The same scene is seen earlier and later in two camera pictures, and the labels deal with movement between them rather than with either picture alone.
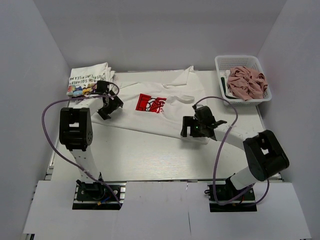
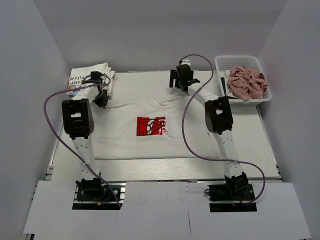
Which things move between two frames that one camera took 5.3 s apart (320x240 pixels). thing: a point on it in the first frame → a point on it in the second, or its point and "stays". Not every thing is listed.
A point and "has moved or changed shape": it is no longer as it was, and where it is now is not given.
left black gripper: [116, 103] → [103, 102]
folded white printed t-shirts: [83, 81] stays
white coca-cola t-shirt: [160, 107] has moved or changed shape
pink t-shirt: [246, 84] stays
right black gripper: [189, 121] → [174, 75]
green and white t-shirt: [224, 78] stays
